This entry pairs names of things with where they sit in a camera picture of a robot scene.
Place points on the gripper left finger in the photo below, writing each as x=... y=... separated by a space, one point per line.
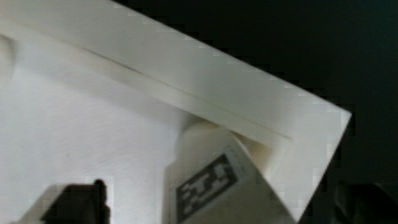
x=81 y=207

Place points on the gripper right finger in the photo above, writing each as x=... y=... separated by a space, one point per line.
x=367 y=203

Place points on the white leg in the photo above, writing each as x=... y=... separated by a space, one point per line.
x=218 y=192

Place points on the white square table top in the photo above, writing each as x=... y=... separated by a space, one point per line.
x=111 y=82

